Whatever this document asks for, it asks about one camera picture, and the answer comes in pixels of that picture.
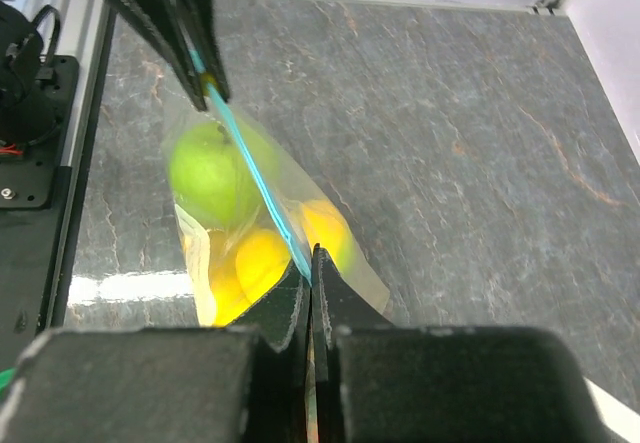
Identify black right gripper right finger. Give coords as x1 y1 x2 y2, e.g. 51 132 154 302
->
311 247 630 442

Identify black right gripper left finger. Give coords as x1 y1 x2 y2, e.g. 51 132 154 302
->
1 270 310 442

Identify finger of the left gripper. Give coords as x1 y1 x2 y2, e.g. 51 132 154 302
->
105 0 230 111

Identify yellow banana bunch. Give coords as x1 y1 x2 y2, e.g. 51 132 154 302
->
175 199 355 326

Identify clear zip top bag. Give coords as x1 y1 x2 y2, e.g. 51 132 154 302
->
162 78 390 327

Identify green apple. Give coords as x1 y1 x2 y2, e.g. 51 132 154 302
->
168 121 263 229

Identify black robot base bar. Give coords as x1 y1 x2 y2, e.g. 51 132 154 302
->
1 4 79 369

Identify green plastic tray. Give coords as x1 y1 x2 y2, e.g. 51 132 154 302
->
0 368 15 392

